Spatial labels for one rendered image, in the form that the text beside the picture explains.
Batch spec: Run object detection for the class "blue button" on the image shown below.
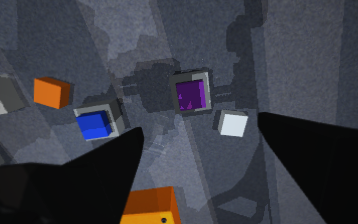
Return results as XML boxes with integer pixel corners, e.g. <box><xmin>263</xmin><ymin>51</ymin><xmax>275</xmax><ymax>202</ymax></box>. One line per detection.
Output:
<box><xmin>73</xmin><ymin>99</ymin><xmax>125</xmax><ymax>141</ymax></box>

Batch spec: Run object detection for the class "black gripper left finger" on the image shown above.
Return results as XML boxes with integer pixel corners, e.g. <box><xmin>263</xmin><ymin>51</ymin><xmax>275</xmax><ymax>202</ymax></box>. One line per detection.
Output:
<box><xmin>0</xmin><ymin>127</ymin><xmax>144</xmax><ymax>224</ymax></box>

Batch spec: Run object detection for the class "purple button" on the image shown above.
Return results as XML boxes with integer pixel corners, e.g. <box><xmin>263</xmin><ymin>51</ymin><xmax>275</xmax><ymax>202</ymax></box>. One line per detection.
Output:
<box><xmin>169</xmin><ymin>70</ymin><xmax>211</xmax><ymax>114</ymax></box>

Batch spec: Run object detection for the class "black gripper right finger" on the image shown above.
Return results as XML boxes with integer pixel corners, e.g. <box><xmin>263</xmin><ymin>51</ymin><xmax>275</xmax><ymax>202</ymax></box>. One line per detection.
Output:
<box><xmin>257</xmin><ymin>112</ymin><xmax>358</xmax><ymax>224</ymax></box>

